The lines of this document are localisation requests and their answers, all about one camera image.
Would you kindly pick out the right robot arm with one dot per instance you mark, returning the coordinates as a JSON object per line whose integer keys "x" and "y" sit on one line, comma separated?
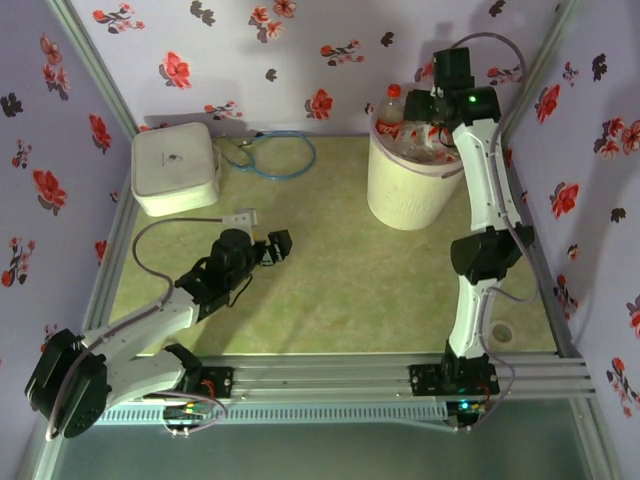
{"x": 485, "y": 175}

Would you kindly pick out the clear bottle white-red label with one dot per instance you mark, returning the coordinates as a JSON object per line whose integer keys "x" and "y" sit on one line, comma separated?
{"x": 442, "y": 157}
{"x": 417, "y": 140}

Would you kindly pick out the translucent bin liner bag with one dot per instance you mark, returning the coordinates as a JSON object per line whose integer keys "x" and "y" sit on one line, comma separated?
{"x": 395, "y": 159}

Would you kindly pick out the aluminium side rail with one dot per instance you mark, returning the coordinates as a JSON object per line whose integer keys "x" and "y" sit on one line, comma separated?
{"x": 120, "y": 220}
{"x": 552, "y": 310}

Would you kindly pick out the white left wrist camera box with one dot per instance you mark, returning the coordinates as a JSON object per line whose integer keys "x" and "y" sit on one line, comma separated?
{"x": 242, "y": 219}

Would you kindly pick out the blue stethoscope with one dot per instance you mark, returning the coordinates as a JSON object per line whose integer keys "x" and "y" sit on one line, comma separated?
{"x": 243, "y": 163}

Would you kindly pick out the beige tape roll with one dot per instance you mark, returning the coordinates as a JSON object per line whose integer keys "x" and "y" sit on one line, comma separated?
{"x": 510, "y": 336}

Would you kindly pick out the clear bottle red label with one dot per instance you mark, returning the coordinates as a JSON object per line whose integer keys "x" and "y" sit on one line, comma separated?
{"x": 387, "y": 127}

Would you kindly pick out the white round waste bin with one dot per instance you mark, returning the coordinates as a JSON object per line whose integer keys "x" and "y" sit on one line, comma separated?
{"x": 405, "y": 200}

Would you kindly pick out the aluminium frame post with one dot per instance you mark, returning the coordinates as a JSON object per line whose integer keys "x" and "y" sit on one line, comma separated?
{"x": 555, "y": 35}
{"x": 95, "y": 65}

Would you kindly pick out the white square lidded box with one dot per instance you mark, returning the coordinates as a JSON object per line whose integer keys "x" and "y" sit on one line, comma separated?
{"x": 170, "y": 160}

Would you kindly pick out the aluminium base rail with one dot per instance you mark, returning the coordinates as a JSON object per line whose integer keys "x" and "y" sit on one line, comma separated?
{"x": 320, "y": 375}

